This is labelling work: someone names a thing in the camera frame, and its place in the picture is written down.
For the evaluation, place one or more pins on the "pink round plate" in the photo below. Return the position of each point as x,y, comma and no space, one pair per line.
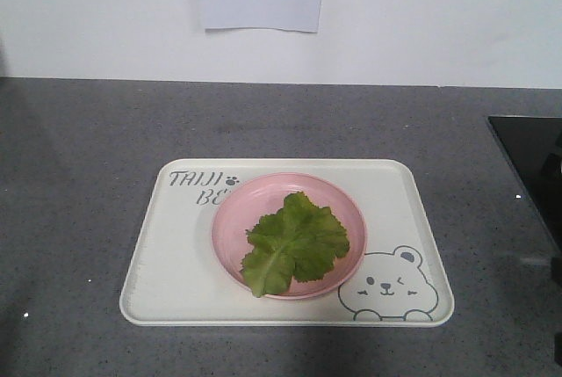
242,209

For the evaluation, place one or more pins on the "cream bear serving tray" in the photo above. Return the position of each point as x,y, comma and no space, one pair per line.
175,279

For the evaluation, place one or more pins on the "green lettuce leaf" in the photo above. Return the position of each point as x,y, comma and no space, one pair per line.
300,242

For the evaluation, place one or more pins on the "black glass gas stove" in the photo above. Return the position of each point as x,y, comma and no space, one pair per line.
525,140

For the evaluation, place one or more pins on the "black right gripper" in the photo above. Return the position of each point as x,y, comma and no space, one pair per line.
555,276

